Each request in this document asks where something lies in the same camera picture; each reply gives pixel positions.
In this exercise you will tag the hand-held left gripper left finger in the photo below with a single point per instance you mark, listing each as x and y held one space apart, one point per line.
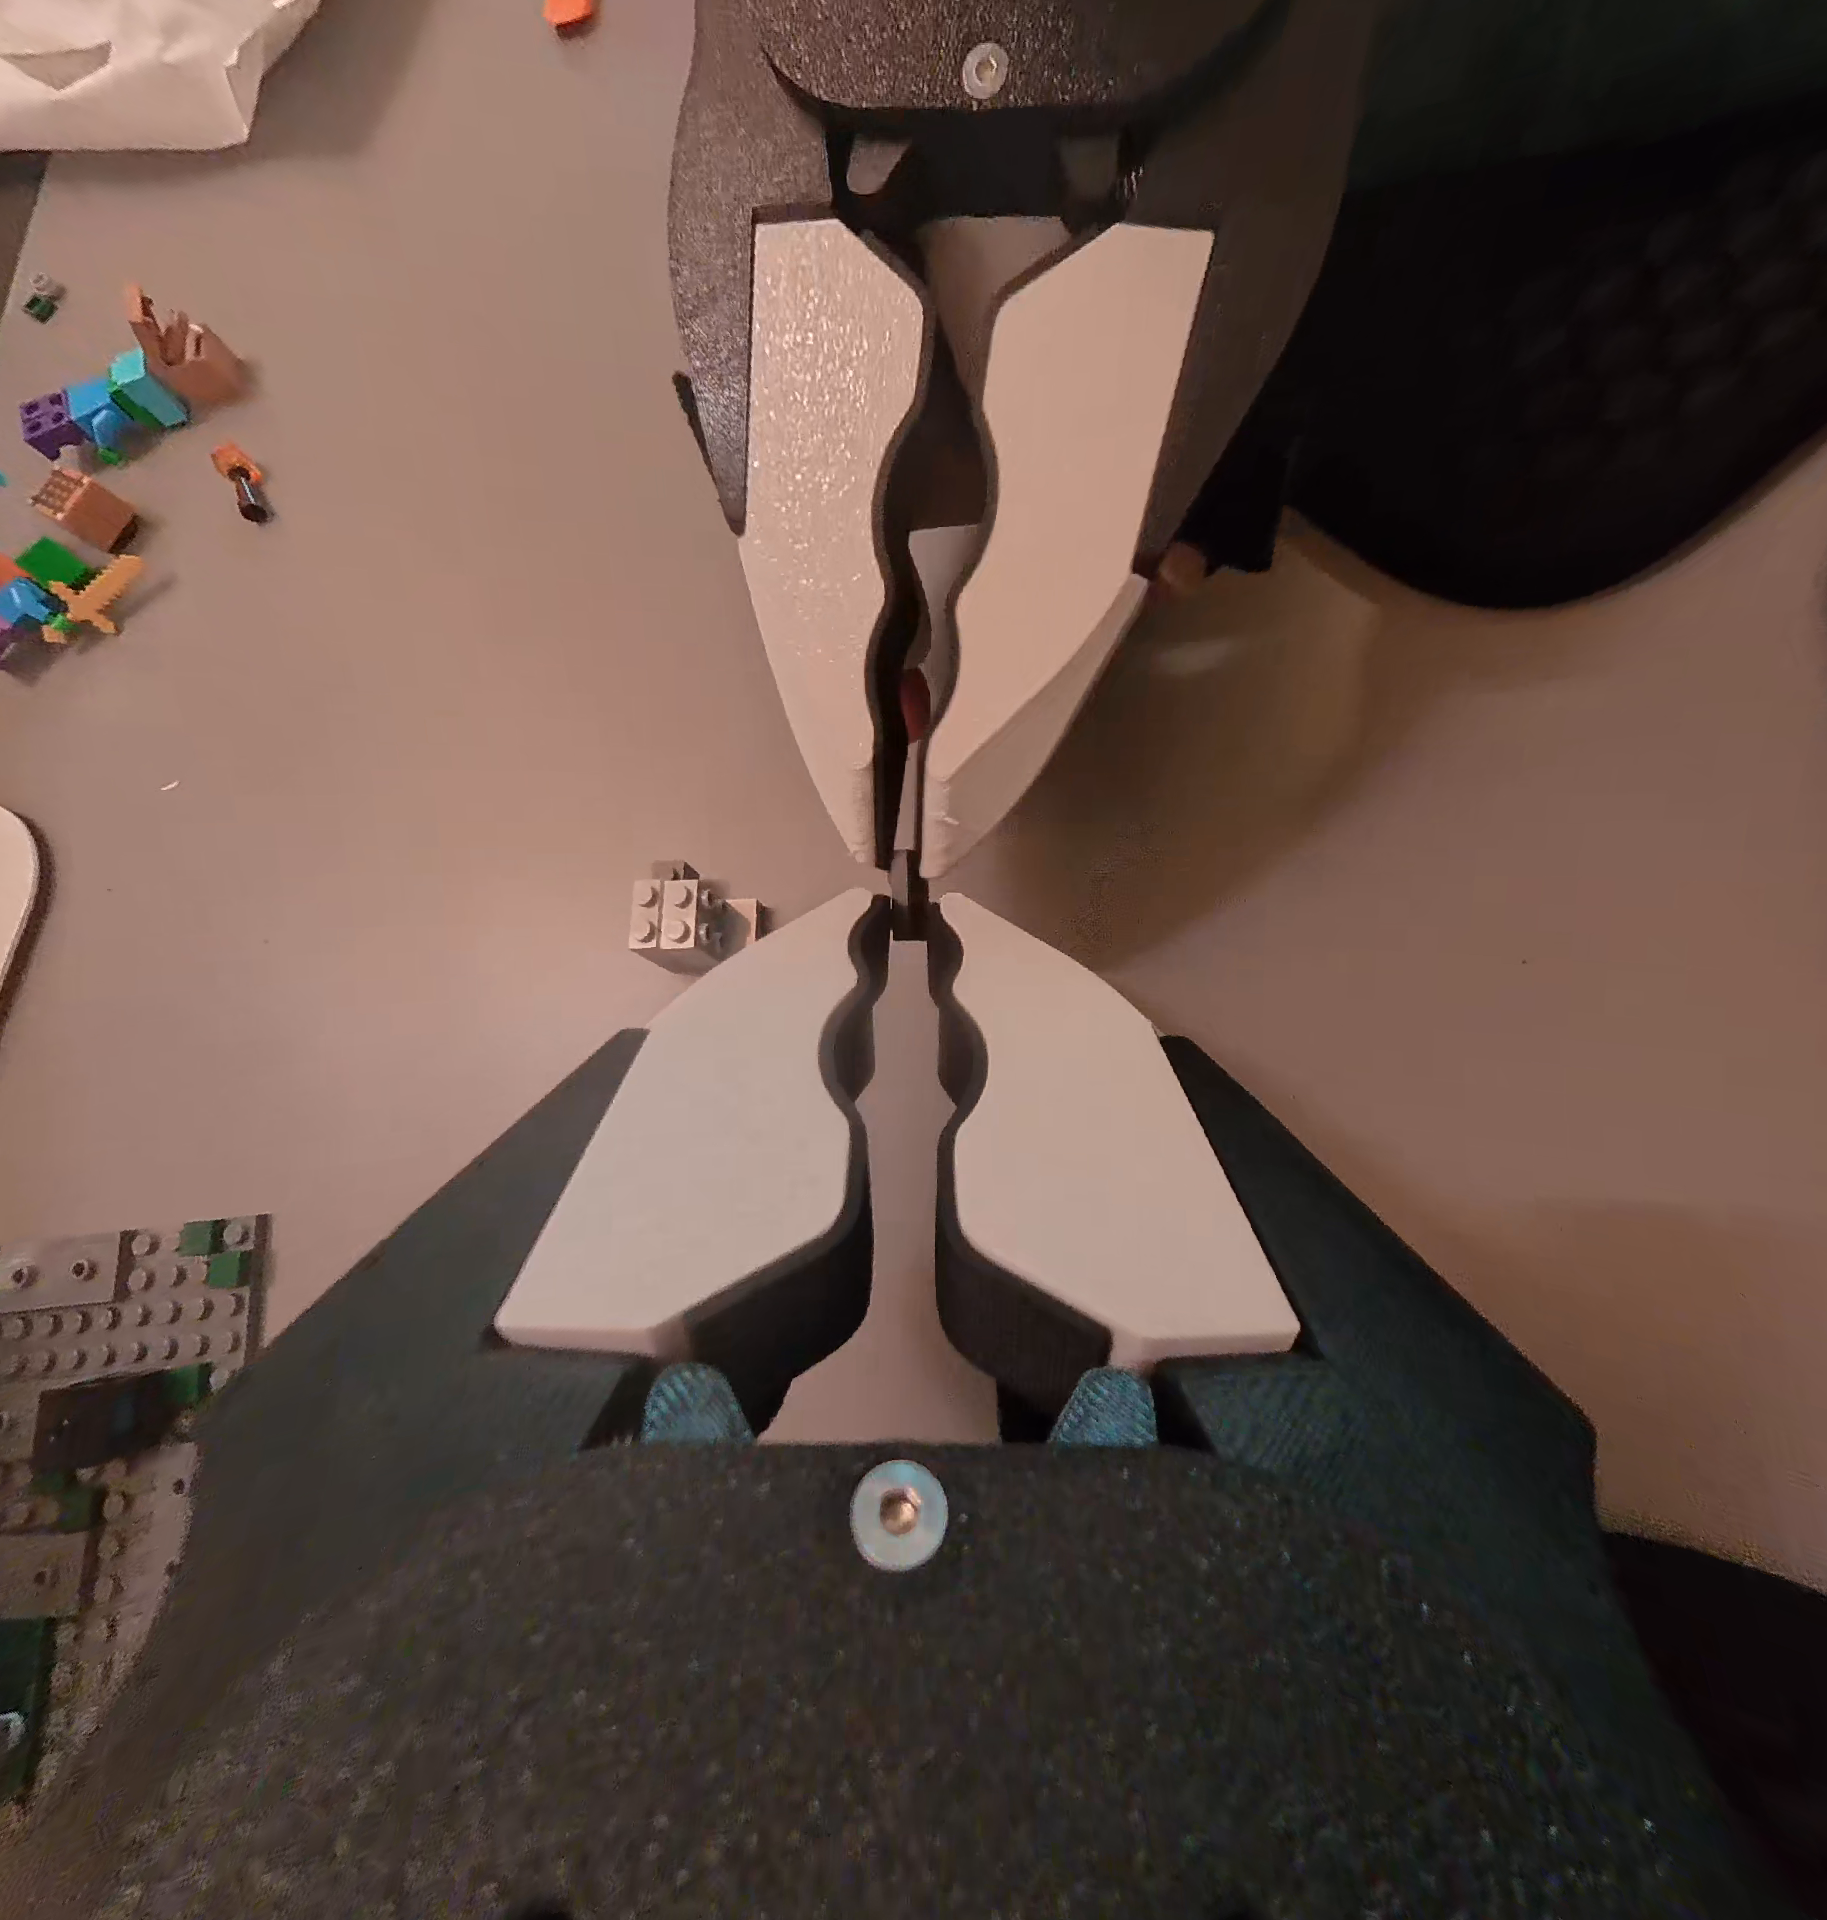
689 1184

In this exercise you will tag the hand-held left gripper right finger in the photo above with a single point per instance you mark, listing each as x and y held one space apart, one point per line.
1108 1184

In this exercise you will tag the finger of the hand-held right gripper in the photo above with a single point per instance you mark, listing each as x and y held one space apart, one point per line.
814 495
1092 453

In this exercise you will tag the light grey square brick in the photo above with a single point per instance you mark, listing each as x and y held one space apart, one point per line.
665 918

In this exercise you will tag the grey desk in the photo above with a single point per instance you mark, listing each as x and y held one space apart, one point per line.
402 749

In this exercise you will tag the person's right hand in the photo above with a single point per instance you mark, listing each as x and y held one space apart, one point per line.
1182 566

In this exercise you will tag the small orange toy piece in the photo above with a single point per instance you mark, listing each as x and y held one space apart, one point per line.
571 13

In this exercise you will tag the black chair armrest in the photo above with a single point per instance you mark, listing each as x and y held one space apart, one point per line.
1572 375

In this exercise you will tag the orange black toy torch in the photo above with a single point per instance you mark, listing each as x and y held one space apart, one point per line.
238 481

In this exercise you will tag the toy brick building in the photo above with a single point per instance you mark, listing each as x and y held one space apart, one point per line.
104 1323

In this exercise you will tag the pile of colourful toy bricks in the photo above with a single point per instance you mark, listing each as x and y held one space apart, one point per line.
87 510

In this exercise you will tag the white paper bag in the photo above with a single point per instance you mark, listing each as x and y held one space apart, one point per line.
104 76

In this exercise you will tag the small grey green toy stud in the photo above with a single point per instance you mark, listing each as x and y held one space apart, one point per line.
43 298

